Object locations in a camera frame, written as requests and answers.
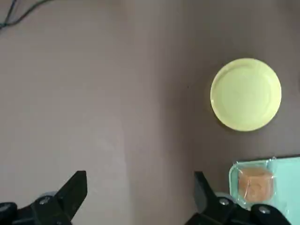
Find green plastic tray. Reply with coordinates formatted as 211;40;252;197
228;154;300;225

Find brown bread pack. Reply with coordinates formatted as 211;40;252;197
236;159;278;204

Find black floor cable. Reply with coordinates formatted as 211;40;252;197
0;0;47;30

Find yellow round plate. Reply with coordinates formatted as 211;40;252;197
210;58;282;132

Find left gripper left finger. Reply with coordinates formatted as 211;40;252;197
0;170;88;225

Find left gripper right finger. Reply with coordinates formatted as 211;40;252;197
185;171;293;225

